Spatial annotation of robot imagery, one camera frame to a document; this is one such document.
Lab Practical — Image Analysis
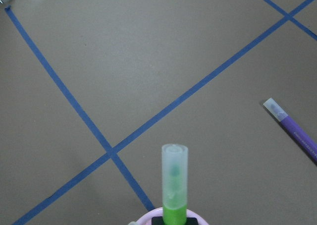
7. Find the pink mesh pen holder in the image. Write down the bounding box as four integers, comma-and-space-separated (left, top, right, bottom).
128, 207, 209, 225

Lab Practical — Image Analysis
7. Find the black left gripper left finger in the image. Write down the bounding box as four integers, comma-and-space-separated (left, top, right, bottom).
151, 217, 164, 225

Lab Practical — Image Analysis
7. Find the purple highlighter pen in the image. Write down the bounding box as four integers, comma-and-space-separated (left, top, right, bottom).
263, 98, 317, 164

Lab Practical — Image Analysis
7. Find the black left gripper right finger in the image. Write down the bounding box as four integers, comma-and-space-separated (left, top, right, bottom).
185, 218, 198, 225

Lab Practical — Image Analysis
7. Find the green highlighter pen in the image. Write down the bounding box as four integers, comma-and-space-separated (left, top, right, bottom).
161, 144, 188, 210

